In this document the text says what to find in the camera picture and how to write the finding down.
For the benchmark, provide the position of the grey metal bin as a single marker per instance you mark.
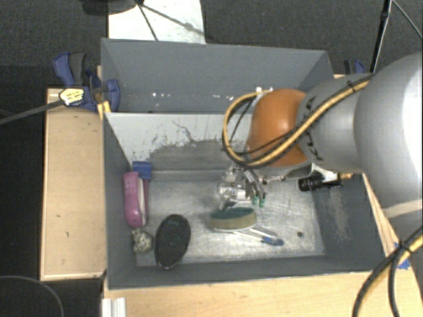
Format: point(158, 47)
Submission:
point(198, 78)

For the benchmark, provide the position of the green and yellow sponge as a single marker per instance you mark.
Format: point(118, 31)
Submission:
point(233, 219)

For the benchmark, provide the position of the pink and white bottle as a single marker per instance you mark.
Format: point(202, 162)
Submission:
point(133, 200)

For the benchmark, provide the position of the white spotted toy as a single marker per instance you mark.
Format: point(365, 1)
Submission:
point(142, 242)

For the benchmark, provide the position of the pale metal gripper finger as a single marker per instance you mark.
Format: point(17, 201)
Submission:
point(222, 191)
point(227, 204)

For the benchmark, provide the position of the pale wood flat board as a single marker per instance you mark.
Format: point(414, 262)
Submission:
point(74, 183)

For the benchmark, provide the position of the white and blue pen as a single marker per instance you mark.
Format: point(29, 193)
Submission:
point(264, 238)

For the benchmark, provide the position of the black cylinder on white bracket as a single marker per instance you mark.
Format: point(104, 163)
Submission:
point(310, 183)

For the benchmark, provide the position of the blue rectangular block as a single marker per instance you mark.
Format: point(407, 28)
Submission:
point(142, 169)

